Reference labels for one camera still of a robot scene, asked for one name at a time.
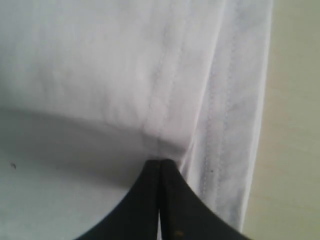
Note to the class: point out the white t-shirt red print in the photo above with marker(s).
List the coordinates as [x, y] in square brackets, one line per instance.
[91, 89]

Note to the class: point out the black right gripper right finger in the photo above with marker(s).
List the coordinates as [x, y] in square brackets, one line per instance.
[183, 216]

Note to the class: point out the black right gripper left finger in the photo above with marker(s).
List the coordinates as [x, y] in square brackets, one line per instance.
[136, 216]

